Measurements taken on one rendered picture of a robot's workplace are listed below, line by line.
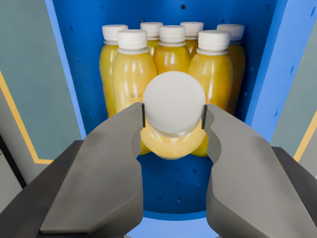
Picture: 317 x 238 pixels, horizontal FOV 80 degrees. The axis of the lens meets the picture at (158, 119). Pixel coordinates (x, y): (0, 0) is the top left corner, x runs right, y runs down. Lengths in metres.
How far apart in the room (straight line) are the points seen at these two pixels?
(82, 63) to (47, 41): 1.32
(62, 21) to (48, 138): 1.83
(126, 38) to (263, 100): 0.17
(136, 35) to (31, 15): 1.43
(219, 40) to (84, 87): 0.21
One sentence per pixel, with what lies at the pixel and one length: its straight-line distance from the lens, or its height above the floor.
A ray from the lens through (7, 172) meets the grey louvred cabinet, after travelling 2.43.
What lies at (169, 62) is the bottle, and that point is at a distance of 0.28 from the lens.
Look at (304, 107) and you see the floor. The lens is 1.83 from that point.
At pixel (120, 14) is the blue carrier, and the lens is 0.38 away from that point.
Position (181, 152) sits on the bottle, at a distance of 0.16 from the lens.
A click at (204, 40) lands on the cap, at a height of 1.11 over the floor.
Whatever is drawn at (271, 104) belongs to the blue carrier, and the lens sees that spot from 0.19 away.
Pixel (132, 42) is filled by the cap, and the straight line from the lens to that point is 0.25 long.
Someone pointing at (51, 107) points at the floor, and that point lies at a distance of 1.85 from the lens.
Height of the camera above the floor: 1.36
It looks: 59 degrees down
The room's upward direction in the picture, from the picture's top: 172 degrees counter-clockwise
